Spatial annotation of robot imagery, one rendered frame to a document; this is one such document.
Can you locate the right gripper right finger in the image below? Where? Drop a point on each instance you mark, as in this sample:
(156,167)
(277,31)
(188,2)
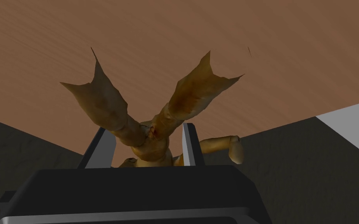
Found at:
(190,146)

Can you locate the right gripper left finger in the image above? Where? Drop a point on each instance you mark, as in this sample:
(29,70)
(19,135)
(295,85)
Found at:
(102,152)

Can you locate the tan wooden jointed figure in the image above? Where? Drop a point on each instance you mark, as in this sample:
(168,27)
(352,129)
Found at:
(154,137)

